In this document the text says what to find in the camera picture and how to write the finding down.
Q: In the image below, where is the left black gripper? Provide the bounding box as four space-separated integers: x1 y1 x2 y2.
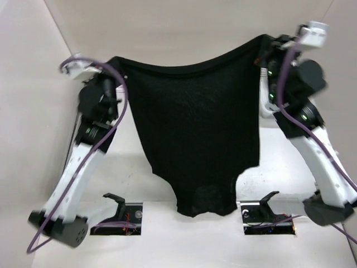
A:
83 56 127 120

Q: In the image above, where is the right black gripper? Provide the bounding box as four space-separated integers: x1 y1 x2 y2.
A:
255 33 306 103

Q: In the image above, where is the black tank top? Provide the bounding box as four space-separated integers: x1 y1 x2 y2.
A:
109 34 271 217

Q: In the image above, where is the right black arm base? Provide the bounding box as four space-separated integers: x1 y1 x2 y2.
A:
240 191 296 235

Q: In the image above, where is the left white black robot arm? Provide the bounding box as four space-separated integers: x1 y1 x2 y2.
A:
28 72 125 248

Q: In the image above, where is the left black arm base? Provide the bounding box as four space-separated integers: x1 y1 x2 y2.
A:
90 193 143 236

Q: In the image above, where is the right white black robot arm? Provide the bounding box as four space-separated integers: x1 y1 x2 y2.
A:
255 35 356 226

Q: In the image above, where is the white plastic basket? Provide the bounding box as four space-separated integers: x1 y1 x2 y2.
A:
259 68 278 119

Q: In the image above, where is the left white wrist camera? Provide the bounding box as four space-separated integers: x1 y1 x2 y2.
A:
59 53 101 82

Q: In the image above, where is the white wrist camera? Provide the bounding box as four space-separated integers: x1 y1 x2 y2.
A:
296 21 329 52
59 53 101 82

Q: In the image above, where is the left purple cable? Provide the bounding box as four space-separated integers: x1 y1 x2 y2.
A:
26 57 129 254

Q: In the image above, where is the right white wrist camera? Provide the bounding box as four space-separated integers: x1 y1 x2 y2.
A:
296 21 329 52

